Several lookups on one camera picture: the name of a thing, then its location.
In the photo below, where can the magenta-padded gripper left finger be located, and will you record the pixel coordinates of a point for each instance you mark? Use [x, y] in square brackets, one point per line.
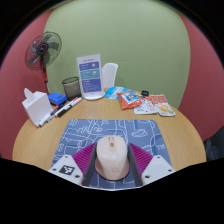
[66, 168]

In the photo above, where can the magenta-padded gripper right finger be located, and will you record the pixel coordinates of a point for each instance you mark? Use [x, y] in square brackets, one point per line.
[156, 168]

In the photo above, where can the cream pink computer mouse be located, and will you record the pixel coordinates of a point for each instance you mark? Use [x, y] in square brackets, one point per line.
[112, 158]

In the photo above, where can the blue patterned mouse pad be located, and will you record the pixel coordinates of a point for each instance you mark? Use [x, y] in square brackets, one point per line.
[86, 133]

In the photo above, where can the white whiteboard marker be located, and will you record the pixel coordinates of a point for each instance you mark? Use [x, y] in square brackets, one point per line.
[46, 119]

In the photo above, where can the black whiteboard marker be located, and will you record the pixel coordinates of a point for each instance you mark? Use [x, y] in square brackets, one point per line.
[56, 109]

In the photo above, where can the black red-capped marker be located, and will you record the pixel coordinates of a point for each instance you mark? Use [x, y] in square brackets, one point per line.
[68, 106]

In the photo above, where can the white snack pack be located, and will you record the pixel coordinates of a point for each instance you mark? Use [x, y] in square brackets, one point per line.
[145, 107]

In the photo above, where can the orange yellow snack pack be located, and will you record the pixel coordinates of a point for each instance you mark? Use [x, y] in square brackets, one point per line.
[164, 106]

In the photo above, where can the white tissue box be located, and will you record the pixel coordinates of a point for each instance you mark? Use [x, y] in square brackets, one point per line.
[36, 108]

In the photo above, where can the blue board eraser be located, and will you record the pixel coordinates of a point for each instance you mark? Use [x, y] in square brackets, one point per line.
[57, 98]

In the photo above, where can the red snack pack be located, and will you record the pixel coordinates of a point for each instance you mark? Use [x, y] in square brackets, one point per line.
[129, 99]

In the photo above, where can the small black round object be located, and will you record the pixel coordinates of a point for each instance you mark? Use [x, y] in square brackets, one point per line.
[144, 93]

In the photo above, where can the black mesh pen cup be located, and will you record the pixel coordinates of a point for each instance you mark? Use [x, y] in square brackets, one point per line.
[71, 88]

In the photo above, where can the light blue snack pack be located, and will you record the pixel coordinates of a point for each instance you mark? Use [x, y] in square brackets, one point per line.
[113, 92]

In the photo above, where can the white sign stand blue card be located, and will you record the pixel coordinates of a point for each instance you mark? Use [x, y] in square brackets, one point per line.
[90, 76]

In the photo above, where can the white plastic chair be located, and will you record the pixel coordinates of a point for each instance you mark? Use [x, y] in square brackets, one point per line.
[110, 75]

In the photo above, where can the black standing fan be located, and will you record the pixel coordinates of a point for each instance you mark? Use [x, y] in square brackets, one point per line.
[42, 49]

